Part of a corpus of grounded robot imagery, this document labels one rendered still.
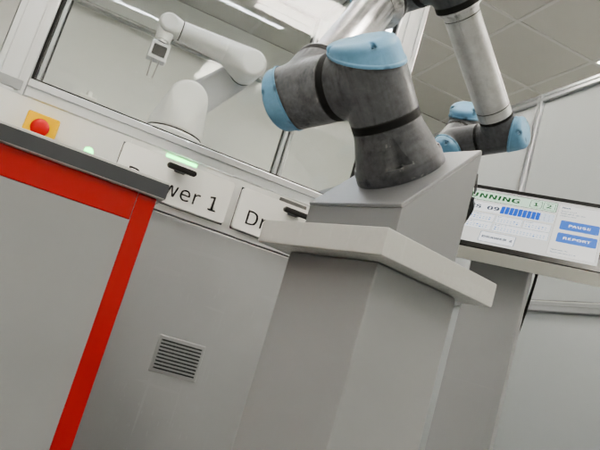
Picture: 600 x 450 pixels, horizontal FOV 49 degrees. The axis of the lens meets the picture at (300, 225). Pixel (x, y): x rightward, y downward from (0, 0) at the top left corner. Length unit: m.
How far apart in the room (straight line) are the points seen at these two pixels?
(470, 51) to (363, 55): 0.47
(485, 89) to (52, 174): 0.90
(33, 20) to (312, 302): 1.02
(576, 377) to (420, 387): 1.64
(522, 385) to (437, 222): 1.87
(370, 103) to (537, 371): 1.93
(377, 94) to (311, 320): 0.36
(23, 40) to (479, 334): 1.36
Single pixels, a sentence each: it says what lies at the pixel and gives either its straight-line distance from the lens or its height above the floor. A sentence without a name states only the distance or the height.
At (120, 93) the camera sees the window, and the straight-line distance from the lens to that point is 1.72.
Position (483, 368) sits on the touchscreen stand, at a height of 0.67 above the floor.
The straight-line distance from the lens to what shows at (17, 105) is 1.67.
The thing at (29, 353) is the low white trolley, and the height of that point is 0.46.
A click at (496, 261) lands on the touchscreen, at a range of 1.83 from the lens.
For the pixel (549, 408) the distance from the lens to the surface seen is 2.73.
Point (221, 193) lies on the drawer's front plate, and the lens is 1.69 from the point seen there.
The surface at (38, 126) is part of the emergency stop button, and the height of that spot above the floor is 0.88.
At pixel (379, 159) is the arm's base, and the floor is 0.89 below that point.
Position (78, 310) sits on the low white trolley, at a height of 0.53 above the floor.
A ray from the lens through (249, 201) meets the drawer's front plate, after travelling 1.71.
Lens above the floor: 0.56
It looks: 11 degrees up
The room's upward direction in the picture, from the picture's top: 17 degrees clockwise
